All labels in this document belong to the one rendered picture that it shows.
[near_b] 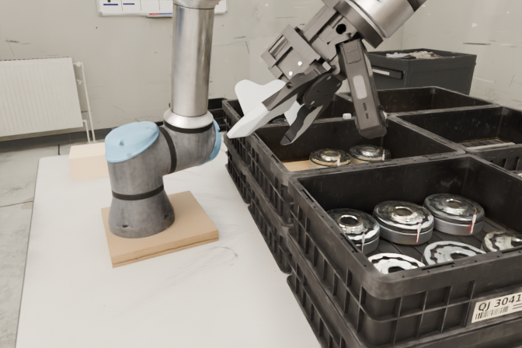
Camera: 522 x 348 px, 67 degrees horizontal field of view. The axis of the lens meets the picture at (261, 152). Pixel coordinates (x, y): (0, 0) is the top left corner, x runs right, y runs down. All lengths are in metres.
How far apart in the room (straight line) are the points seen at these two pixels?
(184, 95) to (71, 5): 3.03
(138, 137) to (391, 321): 0.59
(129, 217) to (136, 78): 3.10
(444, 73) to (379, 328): 2.36
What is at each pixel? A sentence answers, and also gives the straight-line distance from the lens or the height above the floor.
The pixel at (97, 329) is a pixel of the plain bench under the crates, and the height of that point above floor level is 0.70.
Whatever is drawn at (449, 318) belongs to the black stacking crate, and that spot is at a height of 0.84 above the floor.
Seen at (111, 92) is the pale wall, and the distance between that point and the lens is 3.95.
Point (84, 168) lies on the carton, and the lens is 1.33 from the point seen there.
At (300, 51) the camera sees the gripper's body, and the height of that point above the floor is 1.16.
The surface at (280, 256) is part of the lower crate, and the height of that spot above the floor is 0.73.
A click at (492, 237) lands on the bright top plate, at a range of 0.75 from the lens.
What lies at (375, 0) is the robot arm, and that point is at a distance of 0.47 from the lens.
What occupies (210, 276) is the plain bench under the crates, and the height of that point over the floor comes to 0.70.
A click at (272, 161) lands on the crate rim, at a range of 0.76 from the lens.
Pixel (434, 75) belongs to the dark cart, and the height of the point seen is 0.79.
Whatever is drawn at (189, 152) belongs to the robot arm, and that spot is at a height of 0.89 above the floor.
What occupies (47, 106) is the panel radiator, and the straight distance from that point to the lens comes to 3.84.
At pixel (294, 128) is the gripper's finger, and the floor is 1.05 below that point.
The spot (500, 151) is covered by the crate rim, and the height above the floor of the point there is 0.92.
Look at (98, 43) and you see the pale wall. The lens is 3.88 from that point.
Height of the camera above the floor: 1.22
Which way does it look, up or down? 21 degrees down
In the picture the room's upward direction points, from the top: straight up
